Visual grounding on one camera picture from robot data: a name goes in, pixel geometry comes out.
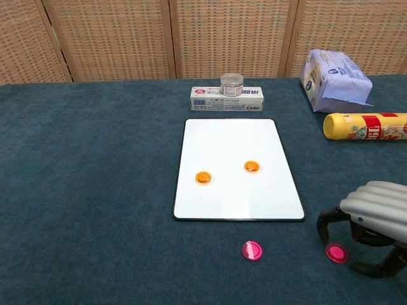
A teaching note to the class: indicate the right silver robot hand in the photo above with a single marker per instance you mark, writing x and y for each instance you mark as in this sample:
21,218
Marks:
378,206

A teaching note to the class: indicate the plain round red magnet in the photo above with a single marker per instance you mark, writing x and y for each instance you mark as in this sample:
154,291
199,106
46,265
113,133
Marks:
337,253

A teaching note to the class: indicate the round yellow magnet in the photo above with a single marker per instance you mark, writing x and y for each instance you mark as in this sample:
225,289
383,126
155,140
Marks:
203,178
252,166

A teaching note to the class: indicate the red magnet with white mark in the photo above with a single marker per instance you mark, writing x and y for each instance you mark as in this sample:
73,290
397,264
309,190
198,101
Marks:
252,251

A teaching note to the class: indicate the white rectangular board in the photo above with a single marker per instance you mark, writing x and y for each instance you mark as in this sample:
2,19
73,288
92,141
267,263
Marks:
238,143

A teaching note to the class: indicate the yellow bottle with red label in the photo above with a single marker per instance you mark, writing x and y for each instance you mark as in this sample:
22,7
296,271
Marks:
365,127

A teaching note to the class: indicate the white and blue package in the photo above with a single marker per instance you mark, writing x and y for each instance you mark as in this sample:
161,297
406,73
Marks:
337,82

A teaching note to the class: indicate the white toothpaste box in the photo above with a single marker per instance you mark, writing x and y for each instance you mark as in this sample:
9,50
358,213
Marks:
229,104

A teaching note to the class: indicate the woven bamboo screen panel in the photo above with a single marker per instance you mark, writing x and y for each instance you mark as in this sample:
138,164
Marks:
229,35
22,41
349,25
111,38

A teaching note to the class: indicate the clear round plastic jar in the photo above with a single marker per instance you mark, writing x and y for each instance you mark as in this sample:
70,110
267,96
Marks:
232,84

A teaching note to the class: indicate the teal table mat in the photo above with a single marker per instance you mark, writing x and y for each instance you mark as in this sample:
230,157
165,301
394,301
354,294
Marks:
95,190

